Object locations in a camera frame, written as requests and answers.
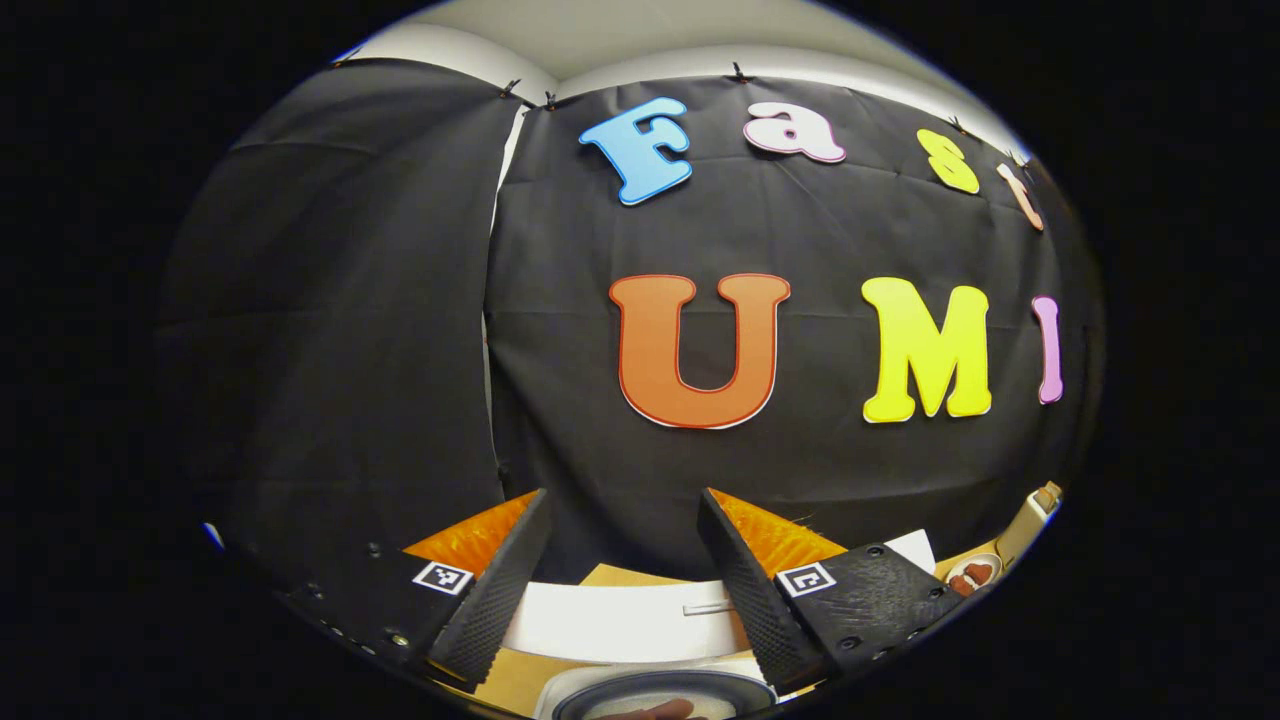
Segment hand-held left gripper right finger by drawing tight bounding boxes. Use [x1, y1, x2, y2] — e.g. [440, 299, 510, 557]
[697, 488, 966, 696]

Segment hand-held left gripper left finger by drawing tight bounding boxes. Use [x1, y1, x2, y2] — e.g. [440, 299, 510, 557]
[285, 488, 553, 691]

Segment white rice cooker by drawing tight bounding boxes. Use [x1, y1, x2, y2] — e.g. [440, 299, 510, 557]
[500, 528, 938, 720]

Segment white round plate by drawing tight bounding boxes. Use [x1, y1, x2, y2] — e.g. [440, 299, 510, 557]
[945, 553, 1004, 598]

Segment white toaster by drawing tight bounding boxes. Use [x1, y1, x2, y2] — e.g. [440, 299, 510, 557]
[995, 482, 1063, 571]

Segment black backdrop cloth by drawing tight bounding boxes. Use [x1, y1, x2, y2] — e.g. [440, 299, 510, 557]
[155, 58, 1101, 586]

